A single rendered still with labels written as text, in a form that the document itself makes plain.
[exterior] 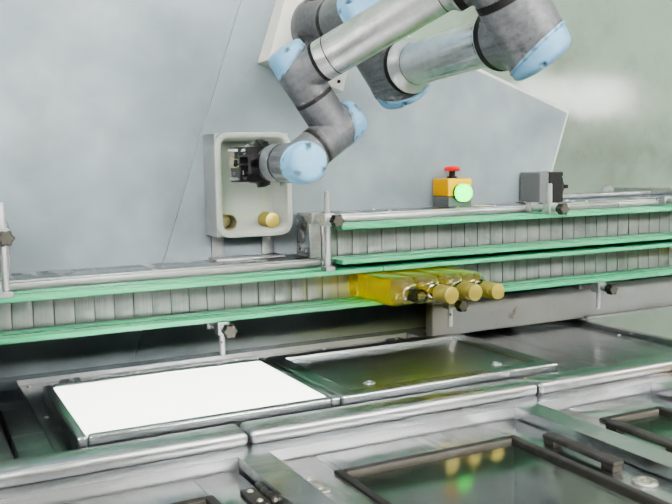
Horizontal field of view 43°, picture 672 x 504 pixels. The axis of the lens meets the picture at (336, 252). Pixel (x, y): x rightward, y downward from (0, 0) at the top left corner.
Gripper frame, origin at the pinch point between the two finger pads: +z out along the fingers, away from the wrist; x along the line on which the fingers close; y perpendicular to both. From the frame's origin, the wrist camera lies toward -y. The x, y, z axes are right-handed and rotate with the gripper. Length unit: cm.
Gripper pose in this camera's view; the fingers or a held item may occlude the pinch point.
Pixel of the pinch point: (246, 163)
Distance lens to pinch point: 186.2
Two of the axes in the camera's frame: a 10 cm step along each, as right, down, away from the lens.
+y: -8.8, 0.9, -4.6
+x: 0.4, 9.9, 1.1
